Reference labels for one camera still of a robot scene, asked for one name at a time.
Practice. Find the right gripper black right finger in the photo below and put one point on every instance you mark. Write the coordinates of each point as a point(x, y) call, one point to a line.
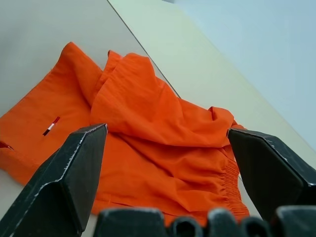
point(269, 170)

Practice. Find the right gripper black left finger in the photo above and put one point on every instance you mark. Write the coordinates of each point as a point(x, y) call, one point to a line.
point(61, 177)

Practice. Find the orange shorts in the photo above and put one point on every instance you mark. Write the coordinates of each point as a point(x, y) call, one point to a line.
point(148, 111)

